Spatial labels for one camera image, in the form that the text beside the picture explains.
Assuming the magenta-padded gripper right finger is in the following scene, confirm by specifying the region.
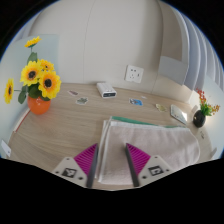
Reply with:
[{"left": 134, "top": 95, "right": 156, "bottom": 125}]
[{"left": 124, "top": 142, "right": 175, "bottom": 188}]

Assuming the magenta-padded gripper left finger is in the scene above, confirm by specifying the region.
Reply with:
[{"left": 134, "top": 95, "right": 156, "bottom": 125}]
[{"left": 51, "top": 142, "right": 100, "bottom": 190}]

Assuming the beige towel with green edge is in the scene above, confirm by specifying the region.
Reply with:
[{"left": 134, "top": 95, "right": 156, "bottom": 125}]
[{"left": 95, "top": 115, "right": 201, "bottom": 186}]

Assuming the yellow picture sticker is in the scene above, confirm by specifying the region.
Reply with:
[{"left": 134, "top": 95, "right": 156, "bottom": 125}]
[{"left": 155, "top": 103, "right": 168, "bottom": 113}]

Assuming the black round vase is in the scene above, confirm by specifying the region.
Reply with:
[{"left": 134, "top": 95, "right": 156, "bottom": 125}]
[{"left": 192, "top": 109, "right": 207, "bottom": 128}]

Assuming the blue picture sticker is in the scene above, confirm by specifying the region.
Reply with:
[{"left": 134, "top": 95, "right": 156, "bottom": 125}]
[{"left": 129, "top": 97, "right": 144, "bottom": 107}]

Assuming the white divider clamp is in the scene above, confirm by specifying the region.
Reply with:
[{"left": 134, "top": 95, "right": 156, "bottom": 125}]
[{"left": 0, "top": 139, "right": 12, "bottom": 158}]

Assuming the grey green sticker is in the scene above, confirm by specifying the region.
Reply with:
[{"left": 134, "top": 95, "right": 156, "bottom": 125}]
[{"left": 75, "top": 96, "right": 90, "bottom": 106}]

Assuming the orange round vase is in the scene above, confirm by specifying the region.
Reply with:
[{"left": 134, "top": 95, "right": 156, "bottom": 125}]
[{"left": 27, "top": 95, "right": 52, "bottom": 116}]

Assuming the frosted desk divider panel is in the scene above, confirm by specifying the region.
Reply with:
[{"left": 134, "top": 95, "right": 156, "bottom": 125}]
[
  {"left": 0, "top": 33, "right": 59, "bottom": 158},
  {"left": 189, "top": 74, "right": 224, "bottom": 161}
]

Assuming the small pink sticker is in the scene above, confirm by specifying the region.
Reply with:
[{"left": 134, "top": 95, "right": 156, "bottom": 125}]
[{"left": 67, "top": 89, "right": 80, "bottom": 97}]

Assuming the orange flower green sprig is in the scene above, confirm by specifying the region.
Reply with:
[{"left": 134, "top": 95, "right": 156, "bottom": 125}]
[{"left": 195, "top": 88, "right": 221, "bottom": 117}]

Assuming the small white box device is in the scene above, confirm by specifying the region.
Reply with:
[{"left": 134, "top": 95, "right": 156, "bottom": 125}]
[{"left": 96, "top": 82, "right": 118, "bottom": 99}]

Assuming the artificial sunflower bouquet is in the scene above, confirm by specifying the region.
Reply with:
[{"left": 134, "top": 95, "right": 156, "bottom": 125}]
[{"left": 3, "top": 35, "right": 63, "bottom": 105}]

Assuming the grey pleated curtain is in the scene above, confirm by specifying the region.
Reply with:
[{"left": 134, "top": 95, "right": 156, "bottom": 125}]
[{"left": 158, "top": 0, "right": 224, "bottom": 101}]

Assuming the white wall socket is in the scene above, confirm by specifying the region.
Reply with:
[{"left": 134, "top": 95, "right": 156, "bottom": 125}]
[{"left": 124, "top": 64, "right": 145, "bottom": 84}]

